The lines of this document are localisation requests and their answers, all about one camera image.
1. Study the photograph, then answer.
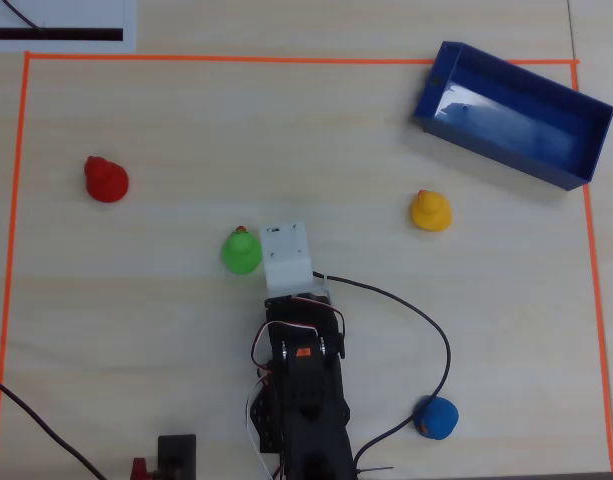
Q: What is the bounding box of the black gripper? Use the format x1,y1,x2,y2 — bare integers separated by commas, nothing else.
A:
263,279,348,360

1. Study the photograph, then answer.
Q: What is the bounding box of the green rubber duck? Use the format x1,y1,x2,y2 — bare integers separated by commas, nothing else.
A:
220,225,264,276

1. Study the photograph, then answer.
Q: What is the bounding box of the yellow rubber duck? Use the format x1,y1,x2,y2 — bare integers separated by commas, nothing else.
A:
409,189,453,233

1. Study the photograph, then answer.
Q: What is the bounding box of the blue rubber duck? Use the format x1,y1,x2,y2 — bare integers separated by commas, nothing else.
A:
412,395,460,442

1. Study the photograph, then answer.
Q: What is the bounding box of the red rubber duck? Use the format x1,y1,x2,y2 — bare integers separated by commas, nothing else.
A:
83,155,130,204

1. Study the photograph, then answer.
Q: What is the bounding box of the blue plastic box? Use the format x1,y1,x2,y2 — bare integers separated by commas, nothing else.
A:
411,40,613,192

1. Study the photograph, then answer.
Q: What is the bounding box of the orange tape strip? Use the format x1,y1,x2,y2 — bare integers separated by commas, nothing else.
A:
23,51,581,66
569,59,613,474
0,51,33,480

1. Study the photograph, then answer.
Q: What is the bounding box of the white paper with black stripe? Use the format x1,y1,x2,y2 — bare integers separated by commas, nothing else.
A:
0,0,138,53

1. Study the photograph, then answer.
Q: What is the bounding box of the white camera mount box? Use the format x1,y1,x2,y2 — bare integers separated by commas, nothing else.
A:
258,220,315,292

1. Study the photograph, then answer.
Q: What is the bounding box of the black camera cable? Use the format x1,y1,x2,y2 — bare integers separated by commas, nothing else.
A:
313,272,452,466

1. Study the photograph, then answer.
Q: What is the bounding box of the black clamp with red handle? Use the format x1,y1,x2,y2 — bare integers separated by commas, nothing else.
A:
130,433,198,480

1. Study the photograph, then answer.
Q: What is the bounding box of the long black cable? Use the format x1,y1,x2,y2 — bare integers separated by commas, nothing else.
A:
0,370,108,480

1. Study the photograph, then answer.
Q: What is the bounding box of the thin black cable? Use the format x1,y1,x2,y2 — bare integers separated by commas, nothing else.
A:
2,0,46,32

